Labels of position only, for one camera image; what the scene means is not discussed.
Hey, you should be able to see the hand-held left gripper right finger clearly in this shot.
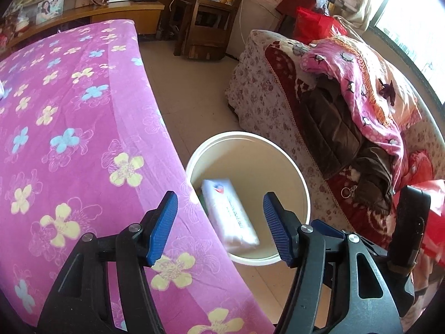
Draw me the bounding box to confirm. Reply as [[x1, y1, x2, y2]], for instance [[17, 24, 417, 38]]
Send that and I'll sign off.
[[262, 191, 404, 334]]

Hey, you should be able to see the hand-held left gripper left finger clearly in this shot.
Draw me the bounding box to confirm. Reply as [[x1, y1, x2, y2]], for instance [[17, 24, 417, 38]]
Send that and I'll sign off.
[[36, 191, 179, 334]]

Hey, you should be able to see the white tissue packet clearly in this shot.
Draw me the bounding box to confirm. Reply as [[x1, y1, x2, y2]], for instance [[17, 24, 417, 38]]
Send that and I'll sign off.
[[201, 178, 261, 251]]

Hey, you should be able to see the white plastic bucket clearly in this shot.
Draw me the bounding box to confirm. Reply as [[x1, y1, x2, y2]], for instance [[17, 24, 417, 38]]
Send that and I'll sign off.
[[185, 131, 310, 267]]

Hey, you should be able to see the red cushion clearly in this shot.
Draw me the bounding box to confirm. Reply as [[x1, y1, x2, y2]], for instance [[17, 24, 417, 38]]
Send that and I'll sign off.
[[400, 148, 435, 188]]

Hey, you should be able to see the purple floral tablecloth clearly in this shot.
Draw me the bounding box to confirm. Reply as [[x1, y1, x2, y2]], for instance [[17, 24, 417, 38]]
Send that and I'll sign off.
[[0, 19, 275, 334]]

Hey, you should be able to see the brown quilted jacket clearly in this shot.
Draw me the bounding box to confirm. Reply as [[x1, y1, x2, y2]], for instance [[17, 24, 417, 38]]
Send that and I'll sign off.
[[302, 77, 397, 216]]

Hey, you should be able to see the floral covered sofa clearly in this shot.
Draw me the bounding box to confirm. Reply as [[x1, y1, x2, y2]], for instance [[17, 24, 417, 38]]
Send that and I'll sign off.
[[224, 30, 445, 334]]

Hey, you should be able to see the pink printed blanket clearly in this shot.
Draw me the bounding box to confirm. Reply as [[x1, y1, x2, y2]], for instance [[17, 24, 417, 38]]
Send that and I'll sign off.
[[301, 36, 406, 195]]

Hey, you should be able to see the dark purple bow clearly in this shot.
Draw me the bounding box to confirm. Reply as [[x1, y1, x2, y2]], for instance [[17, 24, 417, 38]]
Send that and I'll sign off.
[[379, 78, 397, 107]]

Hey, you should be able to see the red floral blanket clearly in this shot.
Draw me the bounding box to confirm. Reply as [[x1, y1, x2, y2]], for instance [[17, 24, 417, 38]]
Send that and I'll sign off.
[[264, 40, 445, 251]]

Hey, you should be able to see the brown wooden chair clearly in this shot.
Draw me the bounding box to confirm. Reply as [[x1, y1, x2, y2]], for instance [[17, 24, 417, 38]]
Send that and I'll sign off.
[[188, 0, 253, 61]]

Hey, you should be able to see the window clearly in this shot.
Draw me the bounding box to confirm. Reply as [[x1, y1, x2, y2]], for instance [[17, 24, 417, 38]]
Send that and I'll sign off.
[[375, 0, 445, 105]]

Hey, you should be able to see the dark wooden chair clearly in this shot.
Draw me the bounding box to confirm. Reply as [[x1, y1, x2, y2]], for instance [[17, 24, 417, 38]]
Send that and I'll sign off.
[[173, 0, 202, 56]]

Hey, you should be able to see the red printed shopping bag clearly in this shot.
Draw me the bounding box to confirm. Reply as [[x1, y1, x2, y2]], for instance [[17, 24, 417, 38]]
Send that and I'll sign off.
[[295, 7, 348, 44]]

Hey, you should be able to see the beige curtain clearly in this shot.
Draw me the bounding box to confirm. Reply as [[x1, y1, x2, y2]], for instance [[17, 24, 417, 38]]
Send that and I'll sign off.
[[334, 0, 393, 32]]

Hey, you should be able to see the wooden cabinet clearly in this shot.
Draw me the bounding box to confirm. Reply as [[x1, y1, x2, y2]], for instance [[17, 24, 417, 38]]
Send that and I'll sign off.
[[7, 0, 165, 51]]

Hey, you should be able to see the framed couple photo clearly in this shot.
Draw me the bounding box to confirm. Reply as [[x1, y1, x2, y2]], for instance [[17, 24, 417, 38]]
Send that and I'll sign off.
[[36, 0, 65, 25]]

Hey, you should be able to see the white cable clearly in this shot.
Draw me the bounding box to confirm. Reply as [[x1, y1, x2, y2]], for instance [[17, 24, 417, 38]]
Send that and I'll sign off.
[[238, 0, 248, 47]]

